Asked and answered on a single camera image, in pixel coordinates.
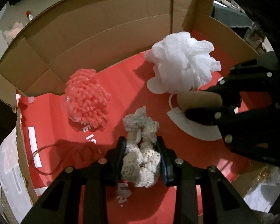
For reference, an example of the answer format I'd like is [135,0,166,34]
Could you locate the tan round powder puff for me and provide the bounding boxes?
[176,91,223,112]

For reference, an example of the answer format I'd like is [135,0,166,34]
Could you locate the white mesh bath pouf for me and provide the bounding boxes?
[144,31,222,94]

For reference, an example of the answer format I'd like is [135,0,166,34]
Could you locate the cream knitted scrunchie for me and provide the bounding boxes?
[121,106,161,188]

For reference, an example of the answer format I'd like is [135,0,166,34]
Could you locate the coral knitted scrunchie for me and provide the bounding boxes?
[63,68,111,128]

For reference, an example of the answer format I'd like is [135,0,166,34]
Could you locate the red yarn pompom with cord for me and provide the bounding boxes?
[29,141,102,176]

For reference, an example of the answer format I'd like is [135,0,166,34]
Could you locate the green cloth side table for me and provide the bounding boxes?
[211,1,253,28]

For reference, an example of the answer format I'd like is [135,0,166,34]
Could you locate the cardboard box red interior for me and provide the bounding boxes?
[0,0,271,224]

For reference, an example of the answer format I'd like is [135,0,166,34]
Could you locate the white stick red tip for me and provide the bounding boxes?
[26,11,34,21]

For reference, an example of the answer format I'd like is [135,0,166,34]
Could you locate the pink bunny plush on wall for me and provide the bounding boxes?
[3,22,23,45]

